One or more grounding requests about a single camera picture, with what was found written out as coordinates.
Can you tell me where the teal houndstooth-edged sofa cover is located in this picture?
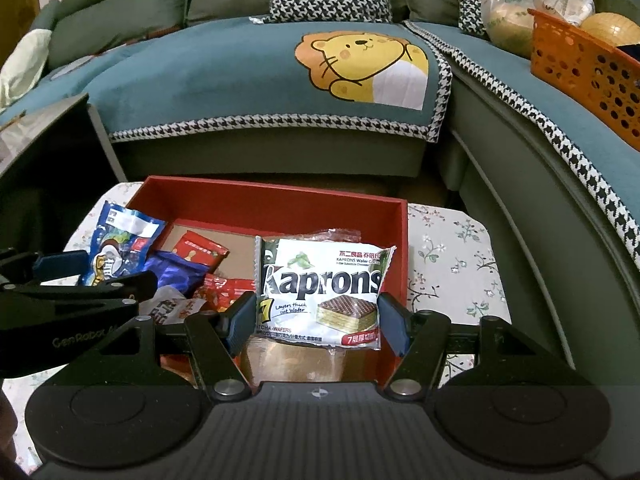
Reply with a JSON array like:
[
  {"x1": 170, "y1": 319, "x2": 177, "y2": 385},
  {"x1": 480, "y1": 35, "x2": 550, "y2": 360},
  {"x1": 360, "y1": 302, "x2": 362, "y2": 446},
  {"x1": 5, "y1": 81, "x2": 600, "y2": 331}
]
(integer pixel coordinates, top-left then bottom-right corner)
[{"x1": 404, "y1": 20, "x2": 640, "y2": 257}]

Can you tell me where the blue and white snack packet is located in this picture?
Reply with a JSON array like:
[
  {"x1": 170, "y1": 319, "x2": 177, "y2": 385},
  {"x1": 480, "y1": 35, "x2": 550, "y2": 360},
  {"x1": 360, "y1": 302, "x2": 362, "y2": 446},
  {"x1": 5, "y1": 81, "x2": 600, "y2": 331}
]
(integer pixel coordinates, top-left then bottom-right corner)
[{"x1": 80, "y1": 201, "x2": 167, "y2": 287}]

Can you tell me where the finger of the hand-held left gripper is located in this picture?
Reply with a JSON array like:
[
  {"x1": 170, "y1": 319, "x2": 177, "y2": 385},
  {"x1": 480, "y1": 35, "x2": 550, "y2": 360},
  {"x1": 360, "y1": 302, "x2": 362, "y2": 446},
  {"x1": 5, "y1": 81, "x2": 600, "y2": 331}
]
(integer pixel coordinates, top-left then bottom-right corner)
[
  {"x1": 0, "y1": 247, "x2": 90, "y2": 287},
  {"x1": 0, "y1": 270, "x2": 159, "y2": 312}
]

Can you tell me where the orange-red snack packet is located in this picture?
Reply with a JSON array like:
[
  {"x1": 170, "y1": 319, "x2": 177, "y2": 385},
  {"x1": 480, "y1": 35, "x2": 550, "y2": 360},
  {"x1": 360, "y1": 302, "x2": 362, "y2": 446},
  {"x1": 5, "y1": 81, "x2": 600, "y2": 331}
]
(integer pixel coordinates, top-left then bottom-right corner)
[{"x1": 172, "y1": 229, "x2": 231, "y2": 267}]

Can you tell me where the white brown snack packet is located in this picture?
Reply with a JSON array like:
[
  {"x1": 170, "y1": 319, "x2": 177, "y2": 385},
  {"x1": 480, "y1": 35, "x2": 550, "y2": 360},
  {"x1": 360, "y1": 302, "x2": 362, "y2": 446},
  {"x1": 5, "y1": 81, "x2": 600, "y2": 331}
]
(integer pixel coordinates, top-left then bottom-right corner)
[{"x1": 137, "y1": 287, "x2": 207, "y2": 329}]

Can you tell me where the large green back cushion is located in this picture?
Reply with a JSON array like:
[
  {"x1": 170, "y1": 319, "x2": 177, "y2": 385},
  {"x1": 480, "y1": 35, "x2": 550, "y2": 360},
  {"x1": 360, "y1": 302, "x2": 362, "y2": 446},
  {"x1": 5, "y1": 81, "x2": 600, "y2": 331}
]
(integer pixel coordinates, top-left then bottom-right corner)
[{"x1": 46, "y1": 0, "x2": 191, "y2": 69}]

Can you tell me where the green sofa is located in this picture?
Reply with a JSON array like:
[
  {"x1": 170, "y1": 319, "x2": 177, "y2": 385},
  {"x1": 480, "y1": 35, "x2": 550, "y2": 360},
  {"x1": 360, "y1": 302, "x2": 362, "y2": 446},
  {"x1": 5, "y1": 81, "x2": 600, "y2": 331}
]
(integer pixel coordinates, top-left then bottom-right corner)
[{"x1": 0, "y1": 0, "x2": 640, "y2": 363}]

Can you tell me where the red cardboard box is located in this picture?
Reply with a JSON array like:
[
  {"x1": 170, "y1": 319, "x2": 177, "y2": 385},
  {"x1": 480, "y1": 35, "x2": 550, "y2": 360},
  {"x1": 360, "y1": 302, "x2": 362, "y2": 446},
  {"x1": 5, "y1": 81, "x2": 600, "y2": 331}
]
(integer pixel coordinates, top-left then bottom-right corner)
[{"x1": 126, "y1": 175, "x2": 410, "y2": 392}]

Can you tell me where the white green wafer packet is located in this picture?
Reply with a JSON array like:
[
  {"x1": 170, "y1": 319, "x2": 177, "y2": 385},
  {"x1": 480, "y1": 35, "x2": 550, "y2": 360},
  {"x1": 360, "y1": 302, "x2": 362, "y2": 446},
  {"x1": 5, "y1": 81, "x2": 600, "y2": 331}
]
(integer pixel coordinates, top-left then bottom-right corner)
[{"x1": 254, "y1": 228, "x2": 398, "y2": 352}]

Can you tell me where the teal cartoon-print sofa cover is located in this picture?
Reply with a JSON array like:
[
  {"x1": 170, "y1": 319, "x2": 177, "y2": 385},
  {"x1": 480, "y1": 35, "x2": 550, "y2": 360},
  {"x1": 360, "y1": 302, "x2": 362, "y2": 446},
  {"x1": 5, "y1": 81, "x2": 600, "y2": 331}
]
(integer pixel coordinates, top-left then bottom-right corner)
[{"x1": 0, "y1": 12, "x2": 454, "y2": 144}]

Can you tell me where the red snack packet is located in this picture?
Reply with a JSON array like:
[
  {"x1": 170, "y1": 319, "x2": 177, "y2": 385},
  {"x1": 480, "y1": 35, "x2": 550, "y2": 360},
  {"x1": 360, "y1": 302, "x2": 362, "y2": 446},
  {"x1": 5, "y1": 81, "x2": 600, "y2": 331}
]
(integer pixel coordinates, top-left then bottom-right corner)
[{"x1": 199, "y1": 273, "x2": 257, "y2": 314}]

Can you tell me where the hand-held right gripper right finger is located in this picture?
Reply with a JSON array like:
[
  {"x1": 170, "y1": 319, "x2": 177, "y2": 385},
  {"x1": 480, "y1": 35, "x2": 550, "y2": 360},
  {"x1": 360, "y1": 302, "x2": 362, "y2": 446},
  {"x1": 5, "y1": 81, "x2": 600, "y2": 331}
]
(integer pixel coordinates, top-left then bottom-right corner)
[{"x1": 377, "y1": 292, "x2": 546, "y2": 402}]

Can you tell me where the light green cloth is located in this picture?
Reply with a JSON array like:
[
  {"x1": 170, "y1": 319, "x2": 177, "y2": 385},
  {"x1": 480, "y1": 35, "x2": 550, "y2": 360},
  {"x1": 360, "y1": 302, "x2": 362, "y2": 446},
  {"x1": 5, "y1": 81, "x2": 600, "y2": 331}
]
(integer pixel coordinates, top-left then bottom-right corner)
[{"x1": 0, "y1": 28, "x2": 54, "y2": 107}]

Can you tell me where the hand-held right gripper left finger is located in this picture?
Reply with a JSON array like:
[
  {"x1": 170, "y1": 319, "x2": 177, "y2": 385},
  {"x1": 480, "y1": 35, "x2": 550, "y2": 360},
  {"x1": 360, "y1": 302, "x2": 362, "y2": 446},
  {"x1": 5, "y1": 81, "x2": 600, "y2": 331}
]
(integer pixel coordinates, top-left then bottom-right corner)
[{"x1": 92, "y1": 291, "x2": 259, "y2": 404}]

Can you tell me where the floral tablecloth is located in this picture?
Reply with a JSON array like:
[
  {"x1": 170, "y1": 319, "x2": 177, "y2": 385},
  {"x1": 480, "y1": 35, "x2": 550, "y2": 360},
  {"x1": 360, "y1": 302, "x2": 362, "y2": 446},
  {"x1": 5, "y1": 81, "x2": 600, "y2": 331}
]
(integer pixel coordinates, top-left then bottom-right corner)
[{"x1": 0, "y1": 180, "x2": 514, "y2": 463}]

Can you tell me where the dark blue shiny snack packet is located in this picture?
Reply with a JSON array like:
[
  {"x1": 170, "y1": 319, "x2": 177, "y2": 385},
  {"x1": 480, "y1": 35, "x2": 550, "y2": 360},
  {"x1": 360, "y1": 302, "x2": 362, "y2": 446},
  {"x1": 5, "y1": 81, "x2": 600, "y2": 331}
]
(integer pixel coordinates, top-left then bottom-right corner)
[{"x1": 144, "y1": 250, "x2": 209, "y2": 299}]

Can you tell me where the orange plastic basket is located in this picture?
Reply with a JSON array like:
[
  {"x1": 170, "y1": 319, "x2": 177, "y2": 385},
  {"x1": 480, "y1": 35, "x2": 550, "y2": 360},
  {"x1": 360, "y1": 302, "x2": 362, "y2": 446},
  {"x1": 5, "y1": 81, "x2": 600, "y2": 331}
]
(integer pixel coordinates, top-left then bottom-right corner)
[{"x1": 528, "y1": 8, "x2": 640, "y2": 151}]

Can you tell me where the yellow ball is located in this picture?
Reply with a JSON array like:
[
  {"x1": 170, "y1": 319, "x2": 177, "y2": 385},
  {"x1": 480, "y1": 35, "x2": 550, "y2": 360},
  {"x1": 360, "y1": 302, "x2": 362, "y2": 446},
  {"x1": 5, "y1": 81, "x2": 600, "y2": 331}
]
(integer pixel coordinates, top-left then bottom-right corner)
[{"x1": 579, "y1": 12, "x2": 639, "y2": 46}]

